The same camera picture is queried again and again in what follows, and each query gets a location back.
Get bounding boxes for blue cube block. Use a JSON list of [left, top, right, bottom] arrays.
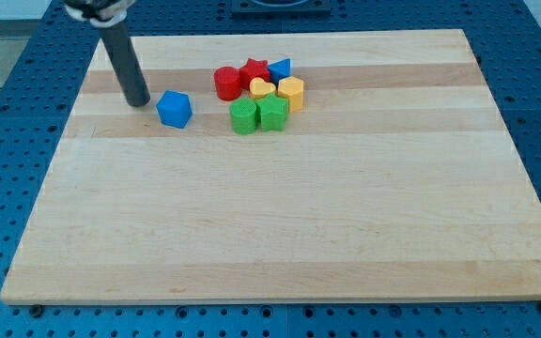
[[156, 91, 193, 129]]

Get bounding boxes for green cylinder block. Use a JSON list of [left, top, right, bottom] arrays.
[[229, 98, 258, 135]]

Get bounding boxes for green star block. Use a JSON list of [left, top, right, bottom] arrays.
[[255, 94, 288, 131]]

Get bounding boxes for yellow heart block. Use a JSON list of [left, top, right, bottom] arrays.
[[249, 77, 276, 100]]

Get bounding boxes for yellow hexagon block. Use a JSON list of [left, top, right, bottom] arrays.
[[277, 76, 304, 113]]

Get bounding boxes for red cylinder block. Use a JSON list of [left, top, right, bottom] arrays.
[[213, 67, 241, 101]]

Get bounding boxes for blue triangle block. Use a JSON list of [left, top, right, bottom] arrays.
[[267, 58, 291, 85]]

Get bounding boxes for red star block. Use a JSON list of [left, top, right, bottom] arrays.
[[239, 58, 271, 90]]

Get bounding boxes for wooden board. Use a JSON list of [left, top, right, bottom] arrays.
[[0, 29, 541, 305]]

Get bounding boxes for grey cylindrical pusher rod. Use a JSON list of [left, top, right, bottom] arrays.
[[99, 22, 150, 107]]

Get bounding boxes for white robot wrist flange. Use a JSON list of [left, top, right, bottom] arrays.
[[63, 0, 136, 28]]

